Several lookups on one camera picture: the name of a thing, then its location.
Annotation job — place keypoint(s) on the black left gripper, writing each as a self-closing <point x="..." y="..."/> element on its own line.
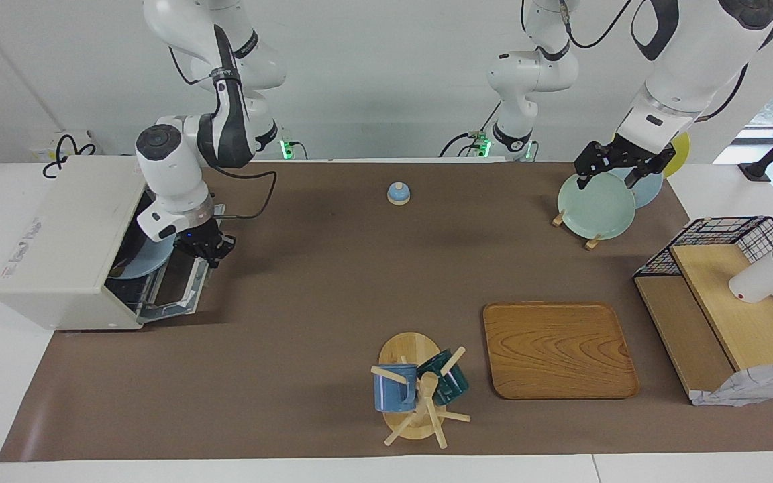
<point x="628" y="153"/>

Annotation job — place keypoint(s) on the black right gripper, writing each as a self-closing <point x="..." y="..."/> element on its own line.
<point x="209" y="241"/>

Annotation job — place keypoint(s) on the glass oven door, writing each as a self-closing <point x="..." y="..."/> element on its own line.
<point x="185" y="295"/>

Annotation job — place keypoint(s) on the small light blue plate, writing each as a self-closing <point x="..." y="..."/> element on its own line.
<point x="148" y="261"/>

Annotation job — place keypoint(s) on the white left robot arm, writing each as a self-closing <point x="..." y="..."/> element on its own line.
<point x="688" y="60"/>

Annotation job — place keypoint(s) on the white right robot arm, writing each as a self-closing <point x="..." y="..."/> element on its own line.
<point x="172" y="174"/>

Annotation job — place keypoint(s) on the beige toaster oven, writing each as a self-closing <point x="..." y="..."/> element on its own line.
<point x="58" y="241"/>

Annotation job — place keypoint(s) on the pale green plate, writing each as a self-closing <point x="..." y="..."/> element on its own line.
<point x="594" y="208"/>

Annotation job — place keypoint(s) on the large light blue plate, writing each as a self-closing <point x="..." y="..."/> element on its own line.
<point x="651" y="191"/>

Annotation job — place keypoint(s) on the wooden plate rack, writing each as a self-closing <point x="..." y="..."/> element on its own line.
<point x="558" y="219"/>

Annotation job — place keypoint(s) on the yellow plate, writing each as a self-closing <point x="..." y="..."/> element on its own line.
<point x="680" y="151"/>

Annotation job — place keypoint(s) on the brown table mat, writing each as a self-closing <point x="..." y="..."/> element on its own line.
<point x="333" y="282"/>

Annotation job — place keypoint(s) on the wooden tray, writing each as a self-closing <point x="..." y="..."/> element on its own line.
<point x="557" y="349"/>

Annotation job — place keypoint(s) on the wooden two-tier shelf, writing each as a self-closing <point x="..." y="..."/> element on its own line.
<point x="729" y="315"/>

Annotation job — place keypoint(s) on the white cup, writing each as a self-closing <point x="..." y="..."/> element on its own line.
<point x="762" y="278"/>

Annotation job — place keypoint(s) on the white power strip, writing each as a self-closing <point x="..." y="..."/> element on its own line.
<point x="47" y="146"/>

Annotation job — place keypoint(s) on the blue dome with wooden knob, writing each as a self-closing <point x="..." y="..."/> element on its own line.
<point x="398" y="194"/>

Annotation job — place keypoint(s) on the wooden mug tree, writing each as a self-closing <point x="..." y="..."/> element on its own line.
<point x="406" y="349"/>

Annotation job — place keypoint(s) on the blue mug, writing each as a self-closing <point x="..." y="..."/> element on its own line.
<point x="393" y="392"/>

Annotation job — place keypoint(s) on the white checked cloth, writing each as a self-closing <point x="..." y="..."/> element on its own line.
<point x="749" y="389"/>

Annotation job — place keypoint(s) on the dark green mug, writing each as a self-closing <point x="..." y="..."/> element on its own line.
<point x="450" y="379"/>

